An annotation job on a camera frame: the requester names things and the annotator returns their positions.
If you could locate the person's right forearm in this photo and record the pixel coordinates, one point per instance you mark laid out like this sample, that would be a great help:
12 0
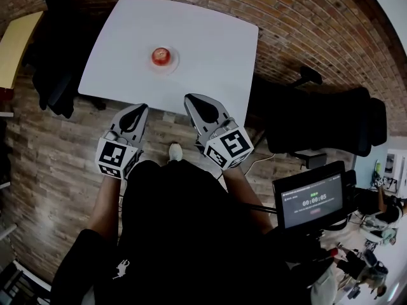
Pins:
241 199

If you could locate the light wooden desk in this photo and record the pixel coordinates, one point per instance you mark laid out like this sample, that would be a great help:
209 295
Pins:
16 49

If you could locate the black mesh office chair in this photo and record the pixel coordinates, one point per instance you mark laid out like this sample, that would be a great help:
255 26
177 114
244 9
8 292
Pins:
318 119

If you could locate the person's black clothing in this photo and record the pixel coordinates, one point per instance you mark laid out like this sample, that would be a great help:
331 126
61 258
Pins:
178 234

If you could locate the white round plate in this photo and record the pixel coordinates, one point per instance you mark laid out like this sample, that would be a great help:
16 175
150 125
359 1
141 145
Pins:
175 66

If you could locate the black camera with lens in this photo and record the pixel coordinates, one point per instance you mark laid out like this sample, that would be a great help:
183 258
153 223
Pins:
362 265

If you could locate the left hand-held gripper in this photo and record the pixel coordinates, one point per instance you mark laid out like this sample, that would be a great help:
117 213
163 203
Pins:
114 154

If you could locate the grey desk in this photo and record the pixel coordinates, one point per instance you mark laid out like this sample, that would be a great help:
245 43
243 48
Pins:
369 167

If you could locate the person's left forearm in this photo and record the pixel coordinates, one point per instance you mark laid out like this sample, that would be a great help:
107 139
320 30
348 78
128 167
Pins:
103 202

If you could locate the black monitor screen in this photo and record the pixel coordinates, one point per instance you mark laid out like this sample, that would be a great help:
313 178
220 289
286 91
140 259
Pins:
313 202

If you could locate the red plastic container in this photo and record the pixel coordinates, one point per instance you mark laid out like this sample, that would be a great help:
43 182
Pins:
5 94

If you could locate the person's right white shoe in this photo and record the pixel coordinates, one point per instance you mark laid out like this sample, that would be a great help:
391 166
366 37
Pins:
175 152

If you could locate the red apple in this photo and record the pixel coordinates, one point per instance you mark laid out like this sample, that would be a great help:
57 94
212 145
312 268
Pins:
160 57

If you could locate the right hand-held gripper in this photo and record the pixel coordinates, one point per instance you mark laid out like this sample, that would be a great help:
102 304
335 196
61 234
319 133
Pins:
233 145

